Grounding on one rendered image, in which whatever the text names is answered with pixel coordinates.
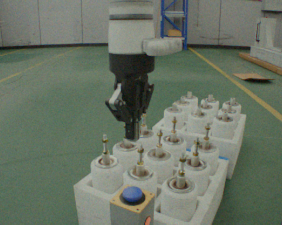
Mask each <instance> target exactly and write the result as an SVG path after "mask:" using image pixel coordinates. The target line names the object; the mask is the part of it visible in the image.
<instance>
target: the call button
mask: <svg viewBox="0 0 282 225"><path fill-rule="evenodd" d="M141 197H142V190H141V189H140V188H139V187H135V186H130V187H127V188H125V189H124V190H123V198H125V199H126V200H127V201H128V202H137V201H139V199H140V198H141Z"/></svg>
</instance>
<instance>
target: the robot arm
mask: <svg viewBox="0 0 282 225"><path fill-rule="evenodd" d="M108 2H109V19H110V21H109V29H108V56H109V68H110V69H109V71H110V72H112V73H114V75H115V81H114V91H115V92H114V94H113V96H112V98H108V97H107V98H106V100H105V104H106V106H107V108H108V109H109V110H110V111H111V113H112V115H113V116H114V117H115V118H116V119H117V121H121V122H124V123H125V137H126V140H128V141H132V142H136V141H138V140H139V139H140V120H141V119H142V114H146V112H147V109H148V106H149V104H150V101H151V96H152V93H153V90H154V87H155V85H154V84H152V83H149V82H148V75H147V74H148V73H150V72H152V71H154V69H155V56H166V55H169V54H172V53H176V52H179V51H182V41H181V38H178V37H177V38H170V39H163V38H162V39H161V38H155V30H154V20H152V19H153V18H154V4H153V0H108Z"/></svg>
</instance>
